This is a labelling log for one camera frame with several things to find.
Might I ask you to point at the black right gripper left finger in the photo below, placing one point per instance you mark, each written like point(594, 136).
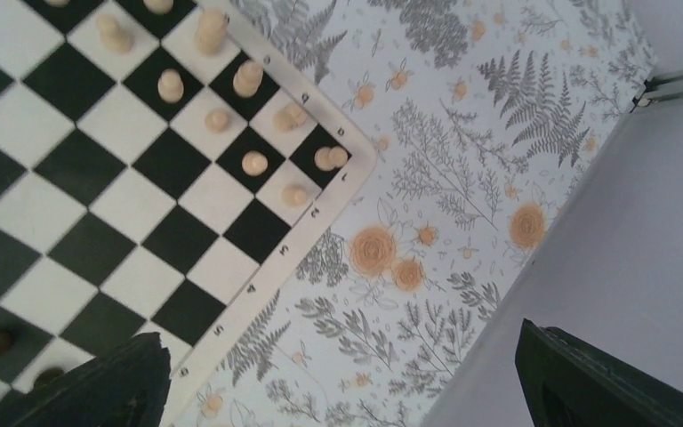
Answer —
point(127, 386)

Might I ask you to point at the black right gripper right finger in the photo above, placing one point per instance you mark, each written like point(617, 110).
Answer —
point(569, 382)

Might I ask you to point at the light chess pawn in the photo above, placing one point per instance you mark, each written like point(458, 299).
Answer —
point(113, 35)
point(217, 120)
point(295, 195)
point(254, 163)
point(170, 86)

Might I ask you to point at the light rook chess piece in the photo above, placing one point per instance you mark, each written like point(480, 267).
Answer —
point(327, 159)

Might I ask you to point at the light knight chess piece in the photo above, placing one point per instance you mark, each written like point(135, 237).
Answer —
point(289, 117)

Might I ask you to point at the light bishop chess piece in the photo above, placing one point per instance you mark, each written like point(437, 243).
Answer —
point(248, 78)

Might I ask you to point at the light queen chess piece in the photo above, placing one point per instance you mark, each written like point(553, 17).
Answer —
point(211, 30)

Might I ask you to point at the light king chess piece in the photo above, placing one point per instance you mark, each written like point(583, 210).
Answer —
point(159, 7)

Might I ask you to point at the black white chessboard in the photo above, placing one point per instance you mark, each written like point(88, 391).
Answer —
point(122, 214)

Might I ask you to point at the floral patterned table mat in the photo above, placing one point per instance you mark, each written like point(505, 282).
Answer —
point(483, 117)

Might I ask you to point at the aluminium frame rail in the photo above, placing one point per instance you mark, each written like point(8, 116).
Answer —
point(659, 90)

